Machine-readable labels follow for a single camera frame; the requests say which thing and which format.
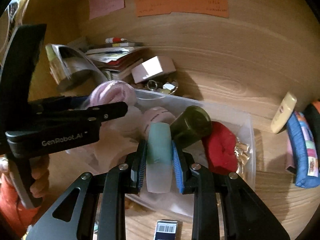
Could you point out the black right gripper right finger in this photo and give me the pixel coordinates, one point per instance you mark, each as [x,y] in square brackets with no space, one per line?
[225,207]

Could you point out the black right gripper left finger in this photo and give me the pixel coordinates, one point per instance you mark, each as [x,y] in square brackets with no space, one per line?
[72,215]

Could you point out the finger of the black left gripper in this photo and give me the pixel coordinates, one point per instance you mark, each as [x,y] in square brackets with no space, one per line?
[97,115]
[60,101]

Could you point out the blue staple box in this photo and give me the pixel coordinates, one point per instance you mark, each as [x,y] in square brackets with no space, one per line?
[166,230]

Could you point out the teal tube with clear cap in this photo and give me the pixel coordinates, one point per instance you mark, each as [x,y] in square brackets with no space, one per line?
[159,159]

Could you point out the person's left hand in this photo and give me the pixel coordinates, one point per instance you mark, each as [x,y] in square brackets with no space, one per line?
[39,171]

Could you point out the white printed paper sheet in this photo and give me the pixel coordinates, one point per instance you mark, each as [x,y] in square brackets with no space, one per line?
[72,70]

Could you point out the white pink jar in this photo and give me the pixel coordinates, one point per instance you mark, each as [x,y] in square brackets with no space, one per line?
[155,115]

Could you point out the stack of books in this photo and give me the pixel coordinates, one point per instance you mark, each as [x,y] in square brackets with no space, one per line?
[116,62]

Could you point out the pink notebook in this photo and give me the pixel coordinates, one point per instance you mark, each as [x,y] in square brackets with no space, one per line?
[290,165]

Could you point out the red white glue stick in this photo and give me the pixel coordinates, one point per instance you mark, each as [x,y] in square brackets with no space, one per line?
[112,40]

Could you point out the clear plastic storage bin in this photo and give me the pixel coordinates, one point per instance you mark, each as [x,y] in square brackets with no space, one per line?
[121,136]

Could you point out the small white cardboard box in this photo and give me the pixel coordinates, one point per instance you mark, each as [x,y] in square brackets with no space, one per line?
[154,67]

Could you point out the red cloth pouch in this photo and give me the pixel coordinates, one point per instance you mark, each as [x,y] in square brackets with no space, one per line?
[219,149]

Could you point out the blue pencil case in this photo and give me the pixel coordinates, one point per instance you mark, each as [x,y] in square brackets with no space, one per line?
[304,151]

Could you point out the dark green glass bottle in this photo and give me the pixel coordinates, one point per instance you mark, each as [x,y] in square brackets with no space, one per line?
[191,126]

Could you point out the pink sticky paper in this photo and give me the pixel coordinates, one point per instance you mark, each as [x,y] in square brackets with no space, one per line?
[99,8]

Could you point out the cream lotion bottle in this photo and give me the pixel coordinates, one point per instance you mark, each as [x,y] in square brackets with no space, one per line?
[283,113]

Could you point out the black orange zip pouch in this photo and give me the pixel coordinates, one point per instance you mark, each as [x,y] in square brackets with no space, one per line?
[311,113]

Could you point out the orange sticky paper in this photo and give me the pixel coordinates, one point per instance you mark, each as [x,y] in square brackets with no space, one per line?
[217,8]

